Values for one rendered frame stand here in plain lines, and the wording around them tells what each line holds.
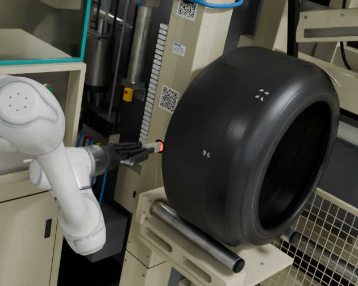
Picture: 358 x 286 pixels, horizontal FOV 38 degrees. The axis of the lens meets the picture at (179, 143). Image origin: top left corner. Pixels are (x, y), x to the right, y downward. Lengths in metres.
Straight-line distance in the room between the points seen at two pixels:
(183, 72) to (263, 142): 0.42
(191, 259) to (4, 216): 0.60
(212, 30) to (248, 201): 0.53
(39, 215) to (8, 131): 0.99
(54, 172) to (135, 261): 0.83
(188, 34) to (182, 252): 0.63
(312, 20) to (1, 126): 1.18
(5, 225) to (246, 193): 0.81
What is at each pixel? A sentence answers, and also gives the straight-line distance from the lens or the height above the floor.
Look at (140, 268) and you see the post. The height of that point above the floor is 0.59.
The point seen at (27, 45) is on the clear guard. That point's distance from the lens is 1.53.
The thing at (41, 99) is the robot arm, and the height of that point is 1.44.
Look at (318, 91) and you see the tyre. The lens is 1.39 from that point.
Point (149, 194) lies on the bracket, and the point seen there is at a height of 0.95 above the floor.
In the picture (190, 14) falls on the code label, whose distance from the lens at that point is 1.52.
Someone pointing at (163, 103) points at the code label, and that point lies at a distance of 1.61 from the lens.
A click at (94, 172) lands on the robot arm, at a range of 1.45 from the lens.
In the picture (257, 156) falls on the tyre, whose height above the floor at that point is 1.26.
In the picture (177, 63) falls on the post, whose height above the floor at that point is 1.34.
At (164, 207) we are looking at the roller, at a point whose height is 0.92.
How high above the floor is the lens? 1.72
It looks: 23 degrees down
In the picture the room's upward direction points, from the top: 12 degrees clockwise
